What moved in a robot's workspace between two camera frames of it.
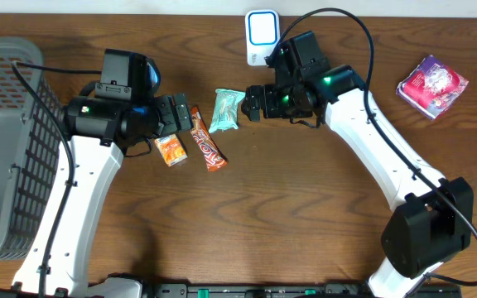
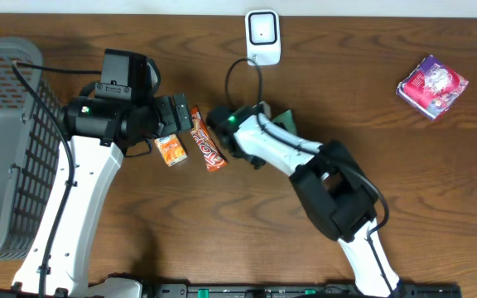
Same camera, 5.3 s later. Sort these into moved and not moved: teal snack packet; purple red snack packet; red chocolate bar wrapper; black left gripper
Moved: teal snack packet
Not moved: red chocolate bar wrapper; purple red snack packet; black left gripper
